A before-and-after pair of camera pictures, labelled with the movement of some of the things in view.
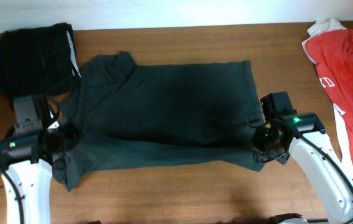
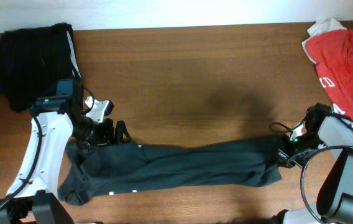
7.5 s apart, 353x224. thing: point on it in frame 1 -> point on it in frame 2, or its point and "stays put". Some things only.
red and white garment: [347, 68] stays put
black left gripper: [66, 134] -> [108, 132]
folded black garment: [35, 61] stays put
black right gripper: [258, 149] -> [287, 150]
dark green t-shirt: [201, 114] -> [97, 170]
